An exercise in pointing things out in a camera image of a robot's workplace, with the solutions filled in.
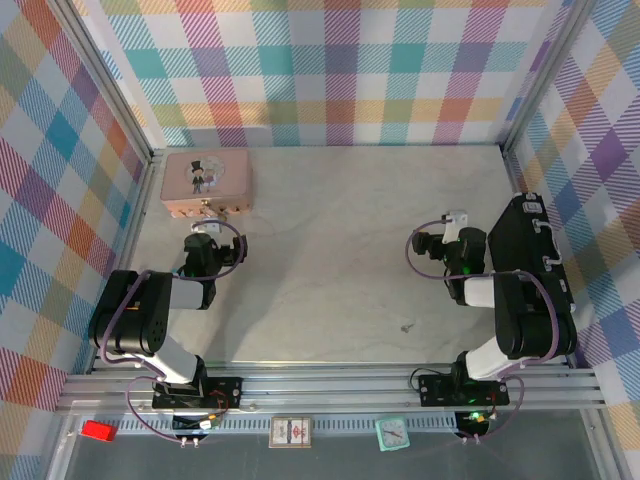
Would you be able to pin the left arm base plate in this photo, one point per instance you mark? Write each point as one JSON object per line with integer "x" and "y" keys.
{"x": 225, "y": 392}

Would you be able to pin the aluminium cross rail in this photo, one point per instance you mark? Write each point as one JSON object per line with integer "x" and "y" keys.
{"x": 325, "y": 387}

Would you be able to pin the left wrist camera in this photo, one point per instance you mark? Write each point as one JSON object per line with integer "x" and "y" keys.
{"x": 207, "y": 226}

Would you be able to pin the pink tin box couple print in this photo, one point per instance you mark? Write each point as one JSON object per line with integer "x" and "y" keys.
{"x": 205, "y": 175}

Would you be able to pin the small black controller board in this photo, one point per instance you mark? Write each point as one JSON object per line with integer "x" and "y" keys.
{"x": 187, "y": 424}
{"x": 470, "y": 424}

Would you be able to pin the teal alarm clock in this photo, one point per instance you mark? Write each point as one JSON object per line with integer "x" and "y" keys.
{"x": 392, "y": 434}

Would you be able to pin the aluminium corner post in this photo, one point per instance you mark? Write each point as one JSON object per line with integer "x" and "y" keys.
{"x": 546, "y": 75}
{"x": 112, "y": 80}

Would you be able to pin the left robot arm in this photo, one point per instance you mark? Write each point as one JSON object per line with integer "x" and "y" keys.
{"x": 130, "y": 315}

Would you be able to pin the red plastic block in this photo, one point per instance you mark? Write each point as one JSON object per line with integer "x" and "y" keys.
{"x": 99, "y": 431}

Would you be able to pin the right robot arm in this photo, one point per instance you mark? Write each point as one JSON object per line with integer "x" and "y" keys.
{"x": 530, "y": 320}

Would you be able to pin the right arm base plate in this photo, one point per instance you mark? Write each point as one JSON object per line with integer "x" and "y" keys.
{"x": 435, "y": 391}

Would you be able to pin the playing card box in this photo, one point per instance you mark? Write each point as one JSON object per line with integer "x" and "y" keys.
{"x": 290, "y": 432}

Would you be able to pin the black hard case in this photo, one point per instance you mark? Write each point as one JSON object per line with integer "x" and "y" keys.
{"x": 520, "y": 235}

